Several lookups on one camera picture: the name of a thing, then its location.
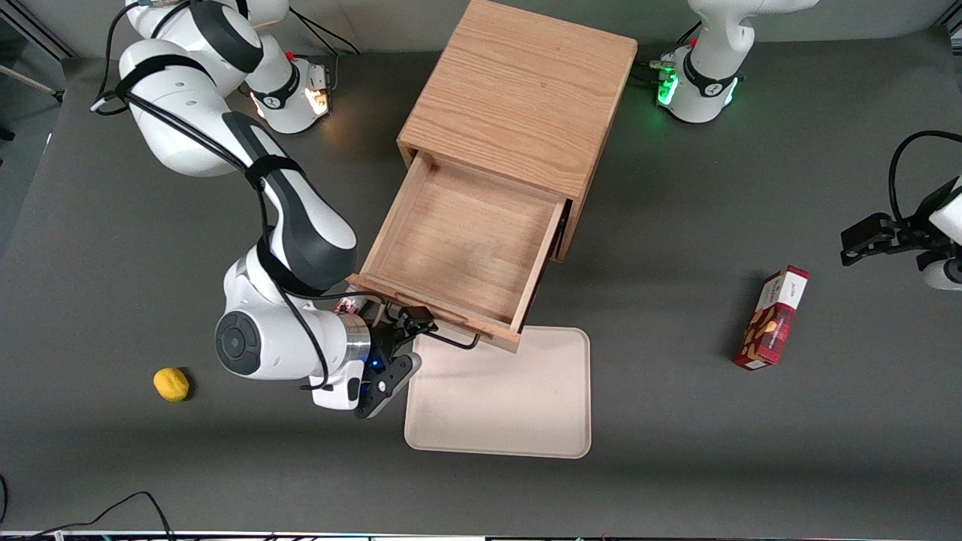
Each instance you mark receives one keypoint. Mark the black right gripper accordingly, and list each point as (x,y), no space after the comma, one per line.
(384,336)

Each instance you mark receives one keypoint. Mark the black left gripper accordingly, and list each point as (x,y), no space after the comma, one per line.
(914,228)

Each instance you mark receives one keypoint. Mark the wooden drawer with oak front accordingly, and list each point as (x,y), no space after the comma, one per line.
(458,240)

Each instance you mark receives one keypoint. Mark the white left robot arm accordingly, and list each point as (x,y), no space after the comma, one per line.
(710,45)

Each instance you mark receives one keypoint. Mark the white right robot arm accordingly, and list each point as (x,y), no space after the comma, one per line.
(188,120)

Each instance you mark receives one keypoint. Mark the oak wooden drawer cabinet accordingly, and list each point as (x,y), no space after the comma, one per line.
(526,83)

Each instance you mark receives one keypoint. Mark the red cola bottle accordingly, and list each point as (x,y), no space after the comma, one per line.
(347,306)

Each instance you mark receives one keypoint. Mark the red cookie box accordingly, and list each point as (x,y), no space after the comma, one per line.
(774,323)

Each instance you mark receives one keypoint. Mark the beige plastic tray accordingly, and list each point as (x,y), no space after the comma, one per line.
(496,406)

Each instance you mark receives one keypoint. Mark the yellow lemon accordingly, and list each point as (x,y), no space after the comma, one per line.
(170,384)

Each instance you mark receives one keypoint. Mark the thin light rod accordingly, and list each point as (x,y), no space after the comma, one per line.
(30,80)

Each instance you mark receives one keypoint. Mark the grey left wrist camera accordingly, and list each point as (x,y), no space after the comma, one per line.
(945,274)

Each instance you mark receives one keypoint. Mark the aluminium frame profile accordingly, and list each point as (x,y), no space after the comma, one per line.
(45,37)
(954,28)

